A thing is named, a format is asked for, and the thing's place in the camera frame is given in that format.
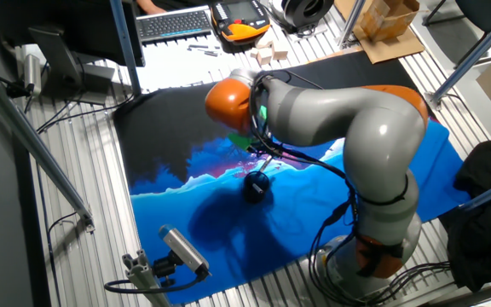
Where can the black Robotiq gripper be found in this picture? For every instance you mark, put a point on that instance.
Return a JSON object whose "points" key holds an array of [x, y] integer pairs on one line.
{"points": [[264, 152]]}

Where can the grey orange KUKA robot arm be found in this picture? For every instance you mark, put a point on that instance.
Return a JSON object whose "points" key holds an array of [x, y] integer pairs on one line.
{"points": [[377, 128]]}

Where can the white marker pen dark cap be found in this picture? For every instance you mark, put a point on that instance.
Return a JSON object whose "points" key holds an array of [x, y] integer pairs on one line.
{"points": [[257, 188]]}

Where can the black mesh pen holder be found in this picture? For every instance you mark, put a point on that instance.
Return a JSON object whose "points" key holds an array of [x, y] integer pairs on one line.
{"points": [[250, 194]]}

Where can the person bare hand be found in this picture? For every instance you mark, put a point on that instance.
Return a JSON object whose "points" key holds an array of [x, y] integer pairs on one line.
{"points": [[151, 7]]}

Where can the small wooden block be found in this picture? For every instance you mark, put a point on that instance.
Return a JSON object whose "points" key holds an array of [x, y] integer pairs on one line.
{"points": [[253, 53]]}

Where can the large wooden block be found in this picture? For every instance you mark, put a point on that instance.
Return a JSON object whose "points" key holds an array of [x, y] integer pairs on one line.
{"points": [[279, 51]]}

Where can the pale wooden block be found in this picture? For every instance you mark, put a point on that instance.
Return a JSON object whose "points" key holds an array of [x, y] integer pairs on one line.
{"points": [[266, 40]]}

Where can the grey metal rod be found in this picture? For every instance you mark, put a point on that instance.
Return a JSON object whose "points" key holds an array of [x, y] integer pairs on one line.
{"points": [[198, 46], [211, 53]]}

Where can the orange black teach pendant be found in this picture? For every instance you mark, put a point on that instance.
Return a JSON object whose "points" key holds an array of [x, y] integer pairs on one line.
{"points": [[241, 30]]}

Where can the blue landscape printed cloth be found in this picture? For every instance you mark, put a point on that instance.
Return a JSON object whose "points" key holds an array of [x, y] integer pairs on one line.
{"points": [[164, 239]]}

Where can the black round spool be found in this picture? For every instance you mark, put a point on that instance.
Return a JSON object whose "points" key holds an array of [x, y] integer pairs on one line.
{"points": [[292, 17]]}

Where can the black computer keyboard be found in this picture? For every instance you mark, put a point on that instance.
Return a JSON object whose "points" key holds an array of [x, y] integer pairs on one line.
{"points": [[173, 24]]}

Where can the short aluminium profile stub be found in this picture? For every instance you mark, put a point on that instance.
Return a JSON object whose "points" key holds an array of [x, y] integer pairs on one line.
{"points": [[141, 275]]}

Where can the black crumpled garment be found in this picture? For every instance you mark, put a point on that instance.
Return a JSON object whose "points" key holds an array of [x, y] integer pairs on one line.
{"points": [[484, 221]]}

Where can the dark metal beam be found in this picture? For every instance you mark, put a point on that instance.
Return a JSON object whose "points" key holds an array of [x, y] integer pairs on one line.
{"points": [[475, 294]]}

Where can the dark office chair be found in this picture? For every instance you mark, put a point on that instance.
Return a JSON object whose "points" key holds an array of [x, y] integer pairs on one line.
{"points": [[484, 8]]}

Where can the black computer monitor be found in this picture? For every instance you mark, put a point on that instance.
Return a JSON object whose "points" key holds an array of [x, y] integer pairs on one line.
{"points": [[36, 13]]}

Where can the green gripper mount plate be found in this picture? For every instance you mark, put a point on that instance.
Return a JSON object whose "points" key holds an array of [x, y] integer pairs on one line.
{"points": [[239, 140]]}

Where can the silver camera blue end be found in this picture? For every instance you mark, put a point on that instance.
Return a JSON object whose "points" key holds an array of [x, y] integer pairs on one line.
{"points": [[183, 249]]}

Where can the black camera ball mount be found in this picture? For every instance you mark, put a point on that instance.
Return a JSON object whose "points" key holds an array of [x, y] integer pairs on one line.
{"points": [[164, 268]]}

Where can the aluminium frame post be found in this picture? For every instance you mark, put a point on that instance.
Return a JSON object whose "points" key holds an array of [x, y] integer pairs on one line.
{"points": [[350, 23], [122, 34]]}

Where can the silver cylindrical camera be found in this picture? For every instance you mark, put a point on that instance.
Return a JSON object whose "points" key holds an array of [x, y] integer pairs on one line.
{"points": [[32, 74]]}

